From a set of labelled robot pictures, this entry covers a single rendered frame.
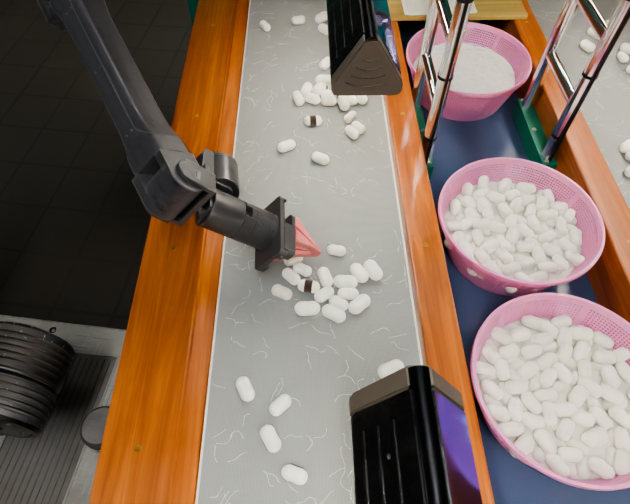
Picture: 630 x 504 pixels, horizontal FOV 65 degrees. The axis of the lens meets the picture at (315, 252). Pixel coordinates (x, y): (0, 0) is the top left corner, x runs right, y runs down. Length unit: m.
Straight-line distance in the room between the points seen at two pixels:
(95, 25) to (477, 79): 0.76
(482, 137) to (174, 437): 0.84
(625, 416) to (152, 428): 0.61
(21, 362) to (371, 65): 0.58
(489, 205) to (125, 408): 0.65
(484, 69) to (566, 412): 0.76
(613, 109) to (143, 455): 1.06
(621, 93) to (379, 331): 0.77
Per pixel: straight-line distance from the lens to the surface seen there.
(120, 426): 0.71
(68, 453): 1.05
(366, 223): 0.85
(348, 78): 0.58
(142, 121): 0.69
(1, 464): 1.10
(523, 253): 0.90
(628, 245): 0.93
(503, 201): 0.94
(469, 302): 0.87
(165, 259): 0.80
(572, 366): 0.81
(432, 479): 0.30
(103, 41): 0.78
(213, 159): 0.75
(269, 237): 0.71
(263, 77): 1.14
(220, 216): 0.68
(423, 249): 0.80
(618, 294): 0.91
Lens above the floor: 1.40
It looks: 55 degrees down
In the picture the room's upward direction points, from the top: straight up
